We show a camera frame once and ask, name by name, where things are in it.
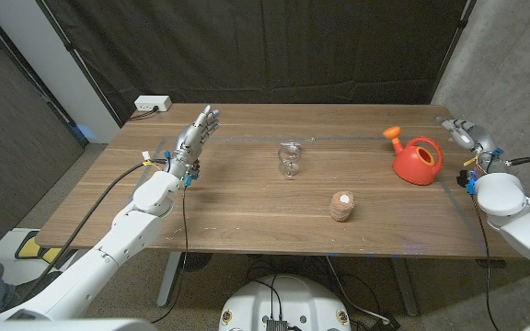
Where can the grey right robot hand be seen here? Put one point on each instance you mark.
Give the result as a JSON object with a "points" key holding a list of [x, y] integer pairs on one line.
{"points": [[476, 135]]}

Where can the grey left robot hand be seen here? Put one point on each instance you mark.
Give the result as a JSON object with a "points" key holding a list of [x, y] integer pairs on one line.
{"points": [[191, 138]]}

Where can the red orange watering can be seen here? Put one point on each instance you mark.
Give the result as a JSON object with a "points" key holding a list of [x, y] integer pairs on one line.
{"points": [[412, 163]]}

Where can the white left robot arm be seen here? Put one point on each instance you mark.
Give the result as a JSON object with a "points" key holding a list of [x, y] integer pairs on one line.
{"points": [[108, 248]]}

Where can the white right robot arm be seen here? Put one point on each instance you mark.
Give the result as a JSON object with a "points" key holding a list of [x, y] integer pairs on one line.
{"points": [[522, 220]]}

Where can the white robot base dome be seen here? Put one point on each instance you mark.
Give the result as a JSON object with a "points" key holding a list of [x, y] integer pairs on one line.
{"points": [[302, 299]]}

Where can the white power strip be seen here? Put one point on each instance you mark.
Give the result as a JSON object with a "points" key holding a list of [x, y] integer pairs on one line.
{"points": [[152, 102]]}

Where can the black backdrop stand pole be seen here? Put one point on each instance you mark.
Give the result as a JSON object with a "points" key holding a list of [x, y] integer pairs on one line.
{"points": [[81, 64], [453, 46]]}

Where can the clear glass jar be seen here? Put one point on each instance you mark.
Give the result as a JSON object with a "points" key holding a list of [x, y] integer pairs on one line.
{"points": [[289, 167]]}

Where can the black backdrop curtain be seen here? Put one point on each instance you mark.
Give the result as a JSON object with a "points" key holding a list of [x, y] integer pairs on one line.
{"points": [[269, 46]]}

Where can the black round floor fan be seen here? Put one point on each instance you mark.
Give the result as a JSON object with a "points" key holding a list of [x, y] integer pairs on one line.
{"points": [[196, 261]]}

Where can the grey table leg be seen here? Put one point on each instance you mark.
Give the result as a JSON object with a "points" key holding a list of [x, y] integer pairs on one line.
{"points": [[405, 287], [168, 280]]}

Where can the brown cork stack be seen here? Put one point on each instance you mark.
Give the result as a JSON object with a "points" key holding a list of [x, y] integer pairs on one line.
{"points": [[341, 211]]}

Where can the dark grey door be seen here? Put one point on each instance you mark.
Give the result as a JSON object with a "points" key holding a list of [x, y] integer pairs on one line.
{"points": [[16, 138]]}

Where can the yellow black floor pedal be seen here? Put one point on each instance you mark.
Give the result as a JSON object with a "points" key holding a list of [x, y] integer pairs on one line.
{"points": [[28, 248]]}

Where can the black box on base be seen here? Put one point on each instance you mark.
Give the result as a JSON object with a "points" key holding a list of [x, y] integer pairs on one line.
{"points": [[276, 325]]}

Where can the black power adapter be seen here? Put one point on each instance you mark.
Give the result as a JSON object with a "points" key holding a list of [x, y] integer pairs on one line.
{"points": [[384, 323]]}

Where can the white floor platform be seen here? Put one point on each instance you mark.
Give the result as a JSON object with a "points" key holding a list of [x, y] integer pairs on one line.
{"points": [[7, 243]]}

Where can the white robot torso shell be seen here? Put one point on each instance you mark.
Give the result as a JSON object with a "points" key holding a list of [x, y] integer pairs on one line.
{"points": [[62, 325]]}

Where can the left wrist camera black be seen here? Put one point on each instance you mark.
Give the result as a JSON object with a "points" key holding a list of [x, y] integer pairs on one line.
{"points": [[192, 174]]}

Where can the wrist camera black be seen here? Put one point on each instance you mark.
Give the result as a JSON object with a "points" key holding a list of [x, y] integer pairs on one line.
{"points": [[192, 174], [467, 181]]}

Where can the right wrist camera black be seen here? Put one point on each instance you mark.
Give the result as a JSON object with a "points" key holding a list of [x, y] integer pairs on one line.
{"points": [[467, 181]]}

